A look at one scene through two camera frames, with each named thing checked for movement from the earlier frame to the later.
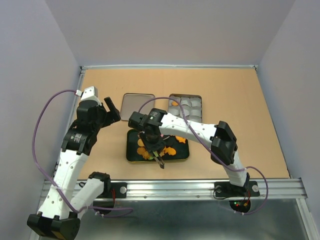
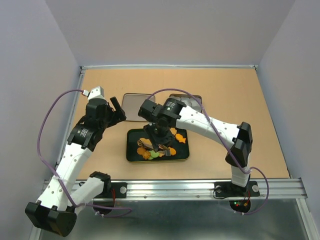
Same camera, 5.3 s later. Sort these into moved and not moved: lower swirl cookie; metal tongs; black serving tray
Moved: metal tongs
Not moved: lower swirl cookie; black serving tray
